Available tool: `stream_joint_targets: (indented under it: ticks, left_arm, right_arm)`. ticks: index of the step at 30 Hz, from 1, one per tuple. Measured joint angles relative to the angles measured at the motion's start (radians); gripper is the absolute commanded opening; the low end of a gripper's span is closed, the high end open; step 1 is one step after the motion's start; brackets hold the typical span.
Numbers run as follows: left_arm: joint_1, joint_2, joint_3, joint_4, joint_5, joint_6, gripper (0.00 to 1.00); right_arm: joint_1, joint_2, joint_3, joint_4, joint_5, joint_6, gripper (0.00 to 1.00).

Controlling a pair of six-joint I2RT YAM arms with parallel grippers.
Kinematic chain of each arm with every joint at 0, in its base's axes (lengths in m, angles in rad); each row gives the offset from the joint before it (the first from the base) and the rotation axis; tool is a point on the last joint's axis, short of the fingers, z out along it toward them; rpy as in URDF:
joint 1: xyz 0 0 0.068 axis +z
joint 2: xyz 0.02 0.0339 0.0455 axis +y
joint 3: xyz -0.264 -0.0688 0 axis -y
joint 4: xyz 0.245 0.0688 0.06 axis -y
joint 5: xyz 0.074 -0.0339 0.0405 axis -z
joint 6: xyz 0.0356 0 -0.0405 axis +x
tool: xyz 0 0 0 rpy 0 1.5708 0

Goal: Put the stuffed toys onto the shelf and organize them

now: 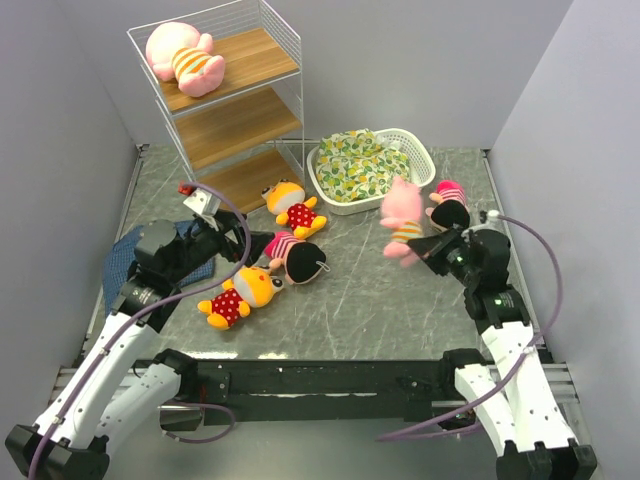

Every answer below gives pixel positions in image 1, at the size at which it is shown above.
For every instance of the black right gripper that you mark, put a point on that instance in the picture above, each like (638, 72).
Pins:
(428, 247)

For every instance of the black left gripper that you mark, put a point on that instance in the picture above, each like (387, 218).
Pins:
(226, 224)

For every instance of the pink plush pig striped shirt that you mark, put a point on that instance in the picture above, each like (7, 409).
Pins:
(178, 51)

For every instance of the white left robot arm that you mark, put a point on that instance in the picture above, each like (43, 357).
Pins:
(75, 437)

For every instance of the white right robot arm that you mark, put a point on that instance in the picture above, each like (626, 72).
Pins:
(531, 437)

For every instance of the yellow plush near shelf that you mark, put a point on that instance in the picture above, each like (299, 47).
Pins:
(287, 201)

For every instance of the black-haired doll by basket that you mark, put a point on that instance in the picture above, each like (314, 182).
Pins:
(450, 207)

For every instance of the yellow plush red dotted dress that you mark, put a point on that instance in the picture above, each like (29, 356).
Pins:
(248, 289)

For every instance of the black-haired doll pink striped dress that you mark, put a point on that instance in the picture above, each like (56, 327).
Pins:
(301, 260)

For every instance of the white plastic basket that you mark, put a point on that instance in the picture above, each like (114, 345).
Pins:
(422, 171)

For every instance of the lemon print cloth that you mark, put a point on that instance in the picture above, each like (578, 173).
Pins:
(357, 165)

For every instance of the blue checked cloth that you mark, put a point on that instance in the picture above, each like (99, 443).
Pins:
(117, 262)

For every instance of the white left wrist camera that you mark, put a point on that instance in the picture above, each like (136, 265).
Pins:
(202, 203)

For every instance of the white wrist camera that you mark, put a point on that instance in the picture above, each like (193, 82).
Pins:
(202, 203)
(487, 220)

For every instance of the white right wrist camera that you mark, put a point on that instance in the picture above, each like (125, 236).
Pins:
(487, 220)

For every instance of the white wire wooden shelf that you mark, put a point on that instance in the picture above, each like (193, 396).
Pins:
(233, 137)

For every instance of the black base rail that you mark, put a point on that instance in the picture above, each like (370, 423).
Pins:
(296, 390)

